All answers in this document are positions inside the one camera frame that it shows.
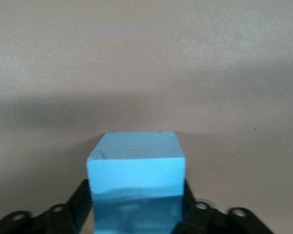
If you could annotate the blue foam block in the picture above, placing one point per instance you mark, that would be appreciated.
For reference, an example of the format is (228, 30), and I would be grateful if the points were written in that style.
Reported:
(136, 170)

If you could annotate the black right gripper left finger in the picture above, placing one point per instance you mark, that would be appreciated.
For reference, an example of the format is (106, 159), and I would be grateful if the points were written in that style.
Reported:
(51, 221)

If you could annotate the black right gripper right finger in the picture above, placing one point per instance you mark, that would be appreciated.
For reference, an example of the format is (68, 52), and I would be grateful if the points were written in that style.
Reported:
(210, 221)

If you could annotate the brown table cover mat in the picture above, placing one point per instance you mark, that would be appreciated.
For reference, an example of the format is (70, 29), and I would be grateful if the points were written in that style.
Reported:
(136, 61)

